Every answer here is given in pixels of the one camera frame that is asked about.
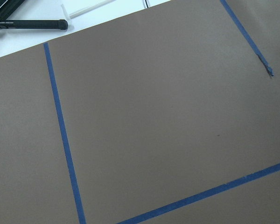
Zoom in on black handle tool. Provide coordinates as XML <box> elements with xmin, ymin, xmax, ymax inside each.
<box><xmin>0</xmin><ymin>20</ymin><xmax>68</xmax><ymax>30</ymax></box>

